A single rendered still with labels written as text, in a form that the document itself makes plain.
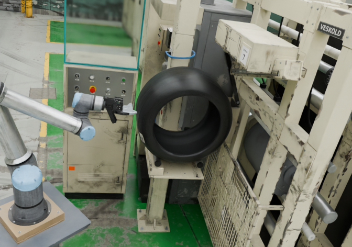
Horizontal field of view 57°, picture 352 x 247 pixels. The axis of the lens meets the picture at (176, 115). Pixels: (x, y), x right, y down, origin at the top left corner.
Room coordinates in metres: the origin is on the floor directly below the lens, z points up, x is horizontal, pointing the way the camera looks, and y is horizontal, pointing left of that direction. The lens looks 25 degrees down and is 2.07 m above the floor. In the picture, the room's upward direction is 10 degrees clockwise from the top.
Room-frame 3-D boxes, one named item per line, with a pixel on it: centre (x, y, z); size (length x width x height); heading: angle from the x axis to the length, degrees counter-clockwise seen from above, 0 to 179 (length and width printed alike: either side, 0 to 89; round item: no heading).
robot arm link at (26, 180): (1.41, 0.74, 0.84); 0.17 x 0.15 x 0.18; 33
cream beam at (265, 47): (1.89, -0.35, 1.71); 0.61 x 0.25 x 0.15; 13
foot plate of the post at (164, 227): (2.19, 0.04, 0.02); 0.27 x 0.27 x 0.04; 13
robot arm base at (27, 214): (1.41, 0.74, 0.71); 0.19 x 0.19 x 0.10
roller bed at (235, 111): (2.25, -0.35, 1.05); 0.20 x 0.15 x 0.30; 13
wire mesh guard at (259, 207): (1.80, -0.41, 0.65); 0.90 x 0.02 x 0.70; 13
